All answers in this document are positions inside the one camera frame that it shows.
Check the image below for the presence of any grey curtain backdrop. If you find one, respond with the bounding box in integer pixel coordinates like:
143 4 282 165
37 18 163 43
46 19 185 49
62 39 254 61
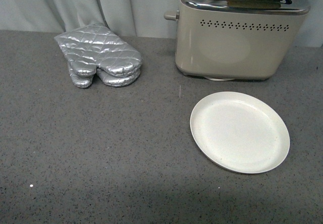
0 0 323 48

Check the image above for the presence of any lower silver quilted oven mitt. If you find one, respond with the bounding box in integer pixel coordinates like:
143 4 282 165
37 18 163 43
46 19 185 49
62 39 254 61
68 63 141 89

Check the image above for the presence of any white round plate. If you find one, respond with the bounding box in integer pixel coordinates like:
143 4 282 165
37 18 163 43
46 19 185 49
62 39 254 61
190 91 290 174

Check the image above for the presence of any silver quilted oven mitt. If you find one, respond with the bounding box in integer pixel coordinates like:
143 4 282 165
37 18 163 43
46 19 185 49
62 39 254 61
55 24 142 77
68 63 141 89

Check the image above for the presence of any upper silver quilted oven mitt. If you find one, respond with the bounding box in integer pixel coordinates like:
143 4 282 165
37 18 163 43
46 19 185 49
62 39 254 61
55 24 142 77

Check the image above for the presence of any beige two-slot toaster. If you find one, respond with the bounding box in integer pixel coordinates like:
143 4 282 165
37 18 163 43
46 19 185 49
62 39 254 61
164 0 310 80

